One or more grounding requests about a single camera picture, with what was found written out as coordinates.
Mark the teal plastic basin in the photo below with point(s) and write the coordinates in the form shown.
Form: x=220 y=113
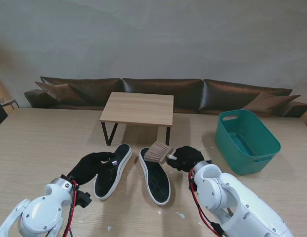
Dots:
x=244 y=145

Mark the brown leather sofa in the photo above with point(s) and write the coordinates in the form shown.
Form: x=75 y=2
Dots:
x=188 y=93

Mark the brown cushion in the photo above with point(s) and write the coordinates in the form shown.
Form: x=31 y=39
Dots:
x=269 y=102
x=61 y=92

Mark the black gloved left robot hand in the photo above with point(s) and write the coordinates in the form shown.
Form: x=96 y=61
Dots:
x=89 y=165

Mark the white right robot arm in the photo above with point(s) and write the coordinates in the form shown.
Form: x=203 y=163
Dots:
x=237 y=202

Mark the small wooden stand black legs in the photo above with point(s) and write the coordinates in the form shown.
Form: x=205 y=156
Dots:
x=138 y=108

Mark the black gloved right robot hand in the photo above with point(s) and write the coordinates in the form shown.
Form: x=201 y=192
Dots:
x=186 y=158

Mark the small background side table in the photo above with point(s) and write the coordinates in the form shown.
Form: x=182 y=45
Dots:
x=8 y=101

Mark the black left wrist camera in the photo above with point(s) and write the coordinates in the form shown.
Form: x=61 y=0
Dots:
x=84 y=199

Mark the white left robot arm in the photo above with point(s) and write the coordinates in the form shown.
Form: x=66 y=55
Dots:
x=39 y=212

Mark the yellow canvas sneaker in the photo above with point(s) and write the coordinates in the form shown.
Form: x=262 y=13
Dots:
x=111 y=177
x=155 y=180

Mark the beige hand brush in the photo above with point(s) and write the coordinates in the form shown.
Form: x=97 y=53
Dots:
x=157 y=151

